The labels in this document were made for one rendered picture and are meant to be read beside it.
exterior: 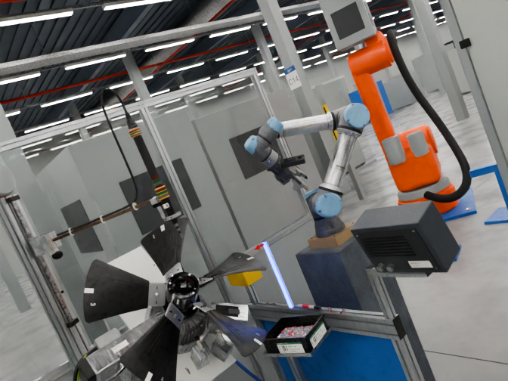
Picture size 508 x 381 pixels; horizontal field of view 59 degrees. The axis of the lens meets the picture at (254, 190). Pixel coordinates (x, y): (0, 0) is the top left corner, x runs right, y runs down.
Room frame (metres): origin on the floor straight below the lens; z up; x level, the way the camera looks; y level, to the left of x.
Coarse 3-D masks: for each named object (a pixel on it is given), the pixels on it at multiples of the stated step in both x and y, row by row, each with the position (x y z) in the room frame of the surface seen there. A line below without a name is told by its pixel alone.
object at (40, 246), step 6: (48, 234) 1.92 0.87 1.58; (54, 234) 1.95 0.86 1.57; (30, 240) 1.94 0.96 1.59; (36, 240) 1.91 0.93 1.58; (42, 240) 1.90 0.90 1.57; (48, 240) 1.91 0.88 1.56; (36, 246) 1.92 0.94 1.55; (42, 246) 1.91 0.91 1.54; (48, 246) 1.90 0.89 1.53; (54, 246) 1.92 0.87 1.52; (36, 252) 1.92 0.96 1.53; (42, 252) 1.91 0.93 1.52
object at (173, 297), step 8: (184, 272) 1.68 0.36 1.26; (176, 280) 1.65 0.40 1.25; (184, 280) 1.66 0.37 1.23; (192, 280) 1.67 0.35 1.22; (168, 288) 1.62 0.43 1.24; (176, 288) 1.63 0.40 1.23; (184, 288) 1.64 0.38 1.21; (192, 288) 1.64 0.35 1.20; (168, 296) 1.63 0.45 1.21; (176, 296) 1.60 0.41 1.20; (184, 296) 1.60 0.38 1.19; (192, 296) 1.61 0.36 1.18; (168, 304) 1.68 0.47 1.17; (176, 304) 1.62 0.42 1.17; (184, 304) 1.62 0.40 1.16; (184, 312) 1.67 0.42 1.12; (192, 312) 1.67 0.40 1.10
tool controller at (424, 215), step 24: (360, 216) 1.48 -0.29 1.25; (384, 216) 1.38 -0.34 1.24; (408, 216) 1.29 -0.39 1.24; (432, 216) 1.27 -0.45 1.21; (360, 240) 1.43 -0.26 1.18; (384, 240) 1.35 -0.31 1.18; (408, 240) 1.29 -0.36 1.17; (432, 240) 1.25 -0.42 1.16; (384, 264) 1.42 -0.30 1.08; (408, 264) 1.34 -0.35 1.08; (432, 264) 1.27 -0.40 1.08
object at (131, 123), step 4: (128, 112) 1.74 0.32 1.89; (128, 116) 1.73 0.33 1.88; (128, 120) 1.72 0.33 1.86; (132, 120) 1.73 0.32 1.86; (128, 124) 1.72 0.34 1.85; (132, 124) 1.72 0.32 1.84; (136, 124) 1.73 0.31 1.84; (128, 128) 1.73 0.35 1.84; (132, 128) 1.76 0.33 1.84; (160, 200) 1.73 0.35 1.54; (164, 200) 1.72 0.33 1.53; (168, 200) 1.72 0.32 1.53; (164, 204) 1.72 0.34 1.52; (168, 204) 1.72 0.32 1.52; (164, 208) 1.73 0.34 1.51; (168, 208) 1.72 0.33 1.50; (172, 208) 1.73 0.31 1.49; (168, 212) 1.72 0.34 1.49; (172, 212) 1.72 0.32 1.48; (172, 220) 1.73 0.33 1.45; (176, 220) 1.73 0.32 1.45
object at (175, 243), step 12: (156, 228) 1.93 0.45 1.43; (168, 228) 1.90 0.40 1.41; (180, 228) 1.88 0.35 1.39; (144, 240) 1.92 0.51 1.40; (156, 240) 1.89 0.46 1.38; (168, 240) 1.85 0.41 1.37; (180, 240) 1.82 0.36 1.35; (156, 252) 1.85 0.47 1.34; (168, 252) 1.81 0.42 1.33; (180, 252) 1.78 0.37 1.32; (156, 264) 1.82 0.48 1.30; (168, 264) 1.78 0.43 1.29
